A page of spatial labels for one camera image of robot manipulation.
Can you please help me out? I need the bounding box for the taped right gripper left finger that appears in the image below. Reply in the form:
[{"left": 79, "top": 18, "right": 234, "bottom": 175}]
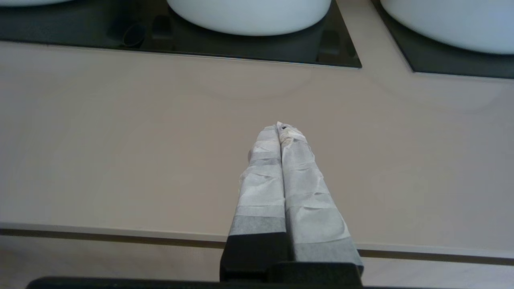
[{"left": 220, "top": 124, "right": 290, "bottom": 281}]

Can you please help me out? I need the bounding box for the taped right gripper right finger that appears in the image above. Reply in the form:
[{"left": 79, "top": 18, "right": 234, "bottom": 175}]
[{"left": 277, "top": 122, "right": 364, "bottom": 277}]

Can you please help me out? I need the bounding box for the white cooking pot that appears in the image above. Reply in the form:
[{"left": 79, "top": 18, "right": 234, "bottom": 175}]
[
  {"left": 167, "top": 0, "right": 332, "bottom": 37},
  {"left": 0, "top": 0, "right": 73, "bottom": 6},
  {"left": 379, "top": 0, "right": 514, "bottom": 55}
]

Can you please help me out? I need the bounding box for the black glass induction cooktop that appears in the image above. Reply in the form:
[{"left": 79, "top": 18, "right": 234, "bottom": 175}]
[
  {"left": 0, "top": 0, "right": 362, "bottom": 68},
  {"left": 371, "top": 0, "right": 514, "bottom": 79}
]

